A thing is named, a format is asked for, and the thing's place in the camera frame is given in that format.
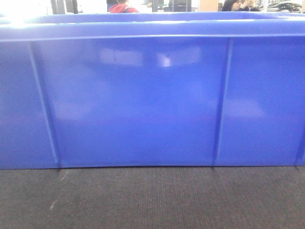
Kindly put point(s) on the large blue plastic bin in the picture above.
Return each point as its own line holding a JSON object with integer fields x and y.
{"x": 171, "y": 89}

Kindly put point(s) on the dark conveyor belt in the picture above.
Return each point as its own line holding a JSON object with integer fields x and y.
{"x": 153, "y": 198}

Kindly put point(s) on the person in red hoodie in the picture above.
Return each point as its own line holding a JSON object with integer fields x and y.
{"x": 122, "y": 6}

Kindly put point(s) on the person with dark hair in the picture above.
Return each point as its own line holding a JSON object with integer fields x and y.
{"x": 240, "y": 5}

